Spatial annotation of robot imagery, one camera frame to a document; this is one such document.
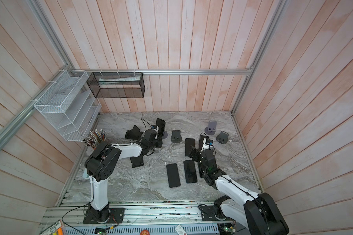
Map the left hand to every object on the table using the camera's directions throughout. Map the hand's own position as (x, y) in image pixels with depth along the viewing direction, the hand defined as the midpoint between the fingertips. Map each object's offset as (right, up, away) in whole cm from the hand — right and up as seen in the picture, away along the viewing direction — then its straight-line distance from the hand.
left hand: (162, 141), depth 100 cm
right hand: (+22, -2, -13) cm, 25 cm away
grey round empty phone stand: (+42, +2, 0) cm, 42 cm away
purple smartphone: (+8, -20, -15) cm, 26 cm away
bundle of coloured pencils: (-37, +4, -18) cm, 42 cm away
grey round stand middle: (+10, +2, +1) cm, 10 cm away
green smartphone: (0, +12, -1) cm, 12 cm away
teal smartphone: (+19, -1, +2) cm, 19 cm away
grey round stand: (+1, +4, +7) cm, 9 cm away
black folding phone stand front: (-15, -12, -11) cm, 21 cm away
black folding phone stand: (-20, +5, +1) cm, 20 cm away
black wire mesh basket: (-28, +37, -10) cm, 47 cm away
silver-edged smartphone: (+28, -1, +3) cm, 28 cm away
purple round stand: (+35, +5, +7) cm, 36 cm away
